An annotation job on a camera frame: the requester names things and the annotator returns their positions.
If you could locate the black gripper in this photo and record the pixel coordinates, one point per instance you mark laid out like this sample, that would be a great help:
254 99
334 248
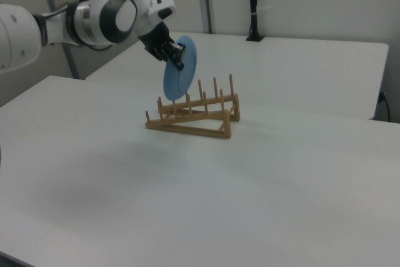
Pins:
156 42

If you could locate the blue round plate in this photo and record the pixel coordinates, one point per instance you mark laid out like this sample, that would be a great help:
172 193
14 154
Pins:
184 73

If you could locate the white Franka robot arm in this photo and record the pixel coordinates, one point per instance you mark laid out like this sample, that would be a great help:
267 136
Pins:
103 7

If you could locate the wooden plate rack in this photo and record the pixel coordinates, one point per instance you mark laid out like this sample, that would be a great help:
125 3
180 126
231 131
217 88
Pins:
193 123

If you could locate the black camera pole with white band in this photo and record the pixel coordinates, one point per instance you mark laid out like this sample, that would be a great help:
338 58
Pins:
253 7

